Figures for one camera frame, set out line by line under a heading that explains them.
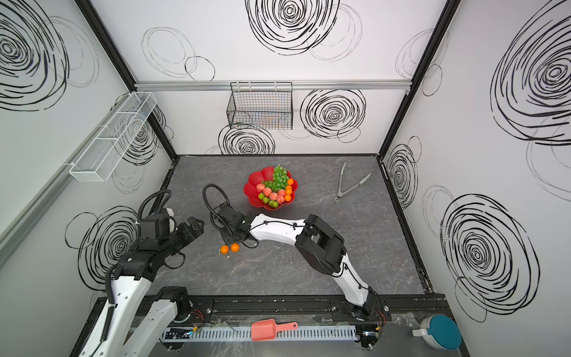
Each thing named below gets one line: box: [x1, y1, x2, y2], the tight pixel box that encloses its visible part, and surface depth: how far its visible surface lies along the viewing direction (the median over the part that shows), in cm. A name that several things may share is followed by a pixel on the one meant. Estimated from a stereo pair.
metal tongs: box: [333, 161, 372, 203], surface depth 107 cm
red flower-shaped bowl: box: [243, 166, 299, 211], surface depth 105 cm
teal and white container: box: [411, 313, 463, 351], surface depth 66 cm
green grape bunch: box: [261, 165, 290, 192], surface depth 107 cm
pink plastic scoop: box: [250, 318, 299, 342], surface depth 71 cm
